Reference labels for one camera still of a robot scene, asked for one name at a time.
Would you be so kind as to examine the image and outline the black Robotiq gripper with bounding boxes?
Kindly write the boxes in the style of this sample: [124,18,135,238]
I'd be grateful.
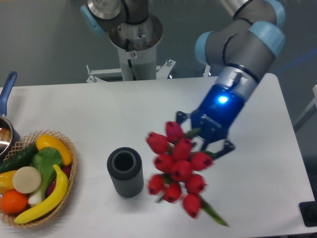
[175,85,245,159]

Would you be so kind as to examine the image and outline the red tulip bouquet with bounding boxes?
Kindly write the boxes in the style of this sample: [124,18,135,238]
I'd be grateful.
[146,121,229,227]

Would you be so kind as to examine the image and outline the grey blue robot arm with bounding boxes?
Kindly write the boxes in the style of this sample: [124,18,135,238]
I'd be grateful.
[80,0,285,158]

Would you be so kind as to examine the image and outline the dark grey ribbed vase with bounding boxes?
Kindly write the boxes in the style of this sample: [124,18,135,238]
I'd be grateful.
[106,147,144,198]

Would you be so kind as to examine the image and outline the black device at edge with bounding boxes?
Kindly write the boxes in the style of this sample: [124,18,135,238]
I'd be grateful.
[299,201,317,227]

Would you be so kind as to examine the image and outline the purple vegetable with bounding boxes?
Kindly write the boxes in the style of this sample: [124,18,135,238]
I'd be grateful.
[46,165,71,197]

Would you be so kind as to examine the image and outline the yellow banana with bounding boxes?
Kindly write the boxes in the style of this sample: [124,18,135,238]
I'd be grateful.
[14,165,68,224]

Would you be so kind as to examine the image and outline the green bok choy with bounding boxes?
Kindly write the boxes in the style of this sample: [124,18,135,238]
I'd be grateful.
[28,147,62,206]

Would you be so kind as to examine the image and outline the woven wicker basket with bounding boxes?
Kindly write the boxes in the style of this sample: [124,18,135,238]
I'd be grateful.
[0,130,77,228]

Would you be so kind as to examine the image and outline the green cucumber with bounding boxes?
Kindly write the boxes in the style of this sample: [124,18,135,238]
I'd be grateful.
[0,144,38,174]

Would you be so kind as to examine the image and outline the beige round slice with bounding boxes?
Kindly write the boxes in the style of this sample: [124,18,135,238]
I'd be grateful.
[12,166,42,194]

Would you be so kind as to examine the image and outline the orange fruit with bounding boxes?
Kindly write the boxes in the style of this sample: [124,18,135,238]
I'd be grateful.
[0,190,28,214]

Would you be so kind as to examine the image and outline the yellow bell pepper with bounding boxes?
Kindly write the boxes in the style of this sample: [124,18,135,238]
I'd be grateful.
[0,170,16,194]

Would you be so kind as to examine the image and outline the white frame at right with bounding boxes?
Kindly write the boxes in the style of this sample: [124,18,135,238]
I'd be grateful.
[293,85,317,132]

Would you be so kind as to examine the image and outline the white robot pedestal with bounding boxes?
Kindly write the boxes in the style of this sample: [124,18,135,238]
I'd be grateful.
[108,13,163,81]

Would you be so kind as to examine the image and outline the white metal base frame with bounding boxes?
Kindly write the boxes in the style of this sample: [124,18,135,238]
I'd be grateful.
[85,57,213,83]

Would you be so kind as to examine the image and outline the blue handled saucepan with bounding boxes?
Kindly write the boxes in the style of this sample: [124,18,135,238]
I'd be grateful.
[0,71,20,163]

